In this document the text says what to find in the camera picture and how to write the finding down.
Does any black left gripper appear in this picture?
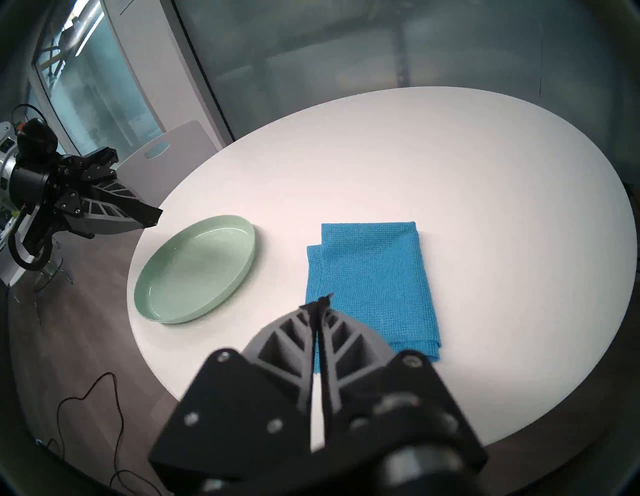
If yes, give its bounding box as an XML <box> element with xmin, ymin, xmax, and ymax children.
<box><xmin>7</xmin><ymin>147</ymin><xmax>163</xmax><ymax>253</ymax></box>

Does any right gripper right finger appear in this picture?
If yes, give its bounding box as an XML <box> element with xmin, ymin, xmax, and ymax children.
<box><xmin>316</xmin><ymin>294</ymin><xmax>488</xmax><ymax>471</ymax></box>

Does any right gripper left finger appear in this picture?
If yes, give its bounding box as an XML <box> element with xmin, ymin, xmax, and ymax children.
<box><xmin>148</xmin><ymin>300</ymin><xmax>321</xmax><ymax>481</ymax></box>

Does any blue microfibre napkin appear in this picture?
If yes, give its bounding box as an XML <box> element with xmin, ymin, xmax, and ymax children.
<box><xmin>306</xmin><ymin>221</ymin><xmax>442</xmax><ymax>375</ymax></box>

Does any pale green plate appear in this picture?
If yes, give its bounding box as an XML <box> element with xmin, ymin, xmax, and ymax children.
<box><xmin>134</xmin><ymin>215</ymin><xmax>257</xmax><ymax>325</ymax></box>

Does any white chair with metal legs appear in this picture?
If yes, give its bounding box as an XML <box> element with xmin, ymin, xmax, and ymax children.
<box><xmin>112</xmin><ymin>120</ymin><xmax>221</xmax><ymax>201</ymax></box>

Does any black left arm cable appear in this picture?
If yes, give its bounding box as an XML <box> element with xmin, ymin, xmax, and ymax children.
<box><xmin>7</xmin><ymin>102</ymin><xmax>56</xmax><ymax>273</ymax></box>

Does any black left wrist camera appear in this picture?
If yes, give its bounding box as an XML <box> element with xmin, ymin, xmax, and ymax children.
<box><xmin>17</xmin><ymin>117</ymin><xmax>58</xmax><ymax>161</ymax></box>

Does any black floor cable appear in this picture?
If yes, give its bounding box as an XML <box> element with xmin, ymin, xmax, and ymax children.
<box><xmin>35</xmin><ymin>372</ymin><xmax>166</xmax><ymax>496</ymax></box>

